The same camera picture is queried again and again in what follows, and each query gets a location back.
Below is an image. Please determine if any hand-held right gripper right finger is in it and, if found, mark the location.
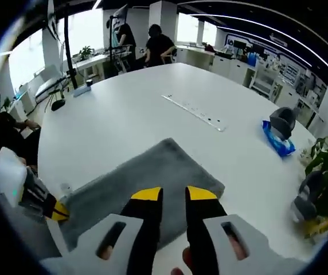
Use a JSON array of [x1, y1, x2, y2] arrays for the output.
[[184, 185, 304, 275]]

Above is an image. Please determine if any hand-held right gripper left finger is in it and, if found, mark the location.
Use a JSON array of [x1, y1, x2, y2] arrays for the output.
[[39, 186, 164, 275]]

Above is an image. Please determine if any grey towel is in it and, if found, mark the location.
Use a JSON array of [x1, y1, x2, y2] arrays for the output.
[[60, 137, 226, 253]]

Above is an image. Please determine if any person's right hand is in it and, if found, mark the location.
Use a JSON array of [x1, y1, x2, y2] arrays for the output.
[[170, 246, 195, 275]]

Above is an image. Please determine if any black computer mouse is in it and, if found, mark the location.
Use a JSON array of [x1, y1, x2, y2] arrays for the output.
[[50, 99, 67, 112]]

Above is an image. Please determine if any grey curved object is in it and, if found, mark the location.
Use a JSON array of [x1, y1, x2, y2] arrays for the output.
[[292, 170, 326, 222], [269, 107, 297, 140]]

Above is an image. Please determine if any pale blue box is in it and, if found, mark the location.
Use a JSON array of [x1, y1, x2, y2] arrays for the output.
[[72, 85, 93, 99]]

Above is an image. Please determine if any blue packet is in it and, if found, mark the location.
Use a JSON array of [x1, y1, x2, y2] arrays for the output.
[[261, 120, 296, 158]]

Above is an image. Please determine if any table socket strip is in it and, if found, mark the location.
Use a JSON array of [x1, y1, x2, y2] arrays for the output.
[[161, 93, 228, 132]]

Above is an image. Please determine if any white table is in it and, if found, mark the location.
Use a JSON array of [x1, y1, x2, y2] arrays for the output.
[[37, 62, 328, 275]]

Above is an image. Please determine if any black stand pole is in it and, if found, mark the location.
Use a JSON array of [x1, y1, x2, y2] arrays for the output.
[[63, 11, 79, 90]]

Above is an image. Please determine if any small green plant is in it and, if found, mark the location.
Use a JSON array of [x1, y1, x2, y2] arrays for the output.
[[79, 45, 95, 61]]

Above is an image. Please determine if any white cabinet row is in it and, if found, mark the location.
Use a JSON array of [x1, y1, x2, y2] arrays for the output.
[[177, 45, 321, 108]]

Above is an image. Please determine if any ceiling light strip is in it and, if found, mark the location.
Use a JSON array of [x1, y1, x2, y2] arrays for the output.
[[186, 13, 328, 69]]

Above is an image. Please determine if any white wire rack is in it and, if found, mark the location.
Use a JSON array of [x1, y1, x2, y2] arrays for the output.
[[249, 61, 283, 101]]

